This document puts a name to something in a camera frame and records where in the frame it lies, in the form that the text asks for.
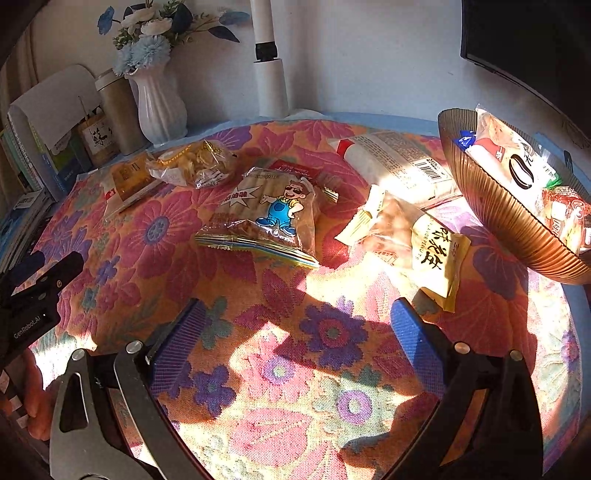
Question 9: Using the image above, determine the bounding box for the person's left hand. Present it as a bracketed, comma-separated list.
[20, 349, 61, 441]

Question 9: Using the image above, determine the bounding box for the cartoon breadstick snack bag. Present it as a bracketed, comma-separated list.
[195, 159, 341, 268]

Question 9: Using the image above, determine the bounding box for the floral table cloth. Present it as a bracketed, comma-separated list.
[34, 120, 581, 479]

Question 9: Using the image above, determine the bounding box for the yellow label flat packet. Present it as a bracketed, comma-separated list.
[101, 151, 161, 222]

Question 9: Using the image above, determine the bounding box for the stack of books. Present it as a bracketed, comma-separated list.
[0, 64, 103, 273]

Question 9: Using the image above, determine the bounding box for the black wall television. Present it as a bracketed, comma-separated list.
[461, 0, 590, 137]

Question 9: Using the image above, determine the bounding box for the yellow black text snack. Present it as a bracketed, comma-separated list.
[335, 185, 471, 313]

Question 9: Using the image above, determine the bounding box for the white desk lamp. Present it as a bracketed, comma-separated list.
[249, 0, 332, 122]

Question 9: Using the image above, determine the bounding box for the white vase with flowers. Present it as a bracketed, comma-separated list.
[97, 1, 250, 146]

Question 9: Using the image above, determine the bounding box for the ribbed amber glass bowl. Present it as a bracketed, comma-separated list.
[438, 108, 590, 285]

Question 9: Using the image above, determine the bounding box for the clear bag of chips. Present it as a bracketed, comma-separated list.
[145, 140, 238, 189]

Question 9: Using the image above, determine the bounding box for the white long snack package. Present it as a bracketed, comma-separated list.
[329, 131, 462, 209]

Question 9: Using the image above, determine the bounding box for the red bun snack packet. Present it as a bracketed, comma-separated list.
[542, 186, 590, 255]

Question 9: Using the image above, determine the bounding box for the small calligraphy card box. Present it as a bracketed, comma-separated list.
[77, 110, 120, 168]

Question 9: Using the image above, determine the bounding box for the toast bread package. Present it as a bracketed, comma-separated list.
[459, 107, 561, 218]

